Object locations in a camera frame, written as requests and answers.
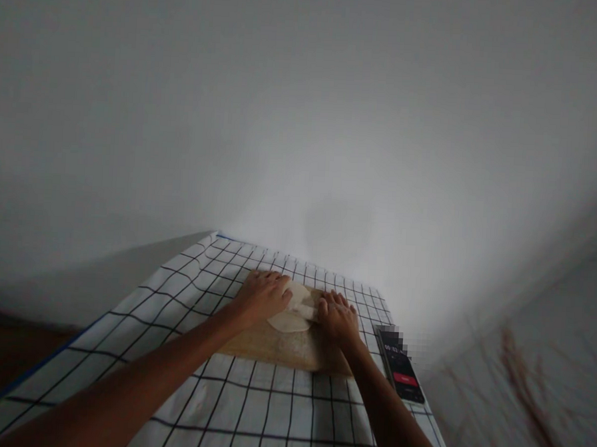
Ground person's left hand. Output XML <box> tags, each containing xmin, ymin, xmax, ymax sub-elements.
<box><xmin>231</xmin><ymin>268</ymin><xmax>295</xmax><ymax>328</ymax></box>

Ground person's right hand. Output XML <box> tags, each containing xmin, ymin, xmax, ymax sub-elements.
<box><xmin>314</xmin><ymin>290</ymin><xmax>362</xmax><ymax>345</ymax></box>

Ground black smartphone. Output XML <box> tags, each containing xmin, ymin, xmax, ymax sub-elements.
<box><xmin>372</xmin><ymin>324</ymin><xmax>430</xmax><ymax>405</ymax></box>

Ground person's left fingers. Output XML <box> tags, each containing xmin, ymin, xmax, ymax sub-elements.
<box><xmin>244</xmin><ymin>269</ymin><xmax>295</xmax><ymax>309</ymax></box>

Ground person's right fingers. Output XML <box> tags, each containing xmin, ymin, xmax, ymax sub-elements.
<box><xmin>314</xmin><ymin>290</ymin><xmax>360</xmax><ymax>327</ymax></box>

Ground white dough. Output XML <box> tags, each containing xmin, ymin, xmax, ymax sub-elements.
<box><xmin>265</xmin><ymin>280</ymin><xmax>326</xmax><ymax>336</ymax></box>

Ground white black-checked tablecloth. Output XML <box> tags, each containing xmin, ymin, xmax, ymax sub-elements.
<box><xmin>0</xmin><ymin>220</ymin><xmax>470</xmax><ymax>447</ymax></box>

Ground wooden cutting board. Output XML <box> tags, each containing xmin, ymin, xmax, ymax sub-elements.
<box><xmin>214</xmin><ymin>268</ymin><xmax>360</xmax><ymax>379</ymax></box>

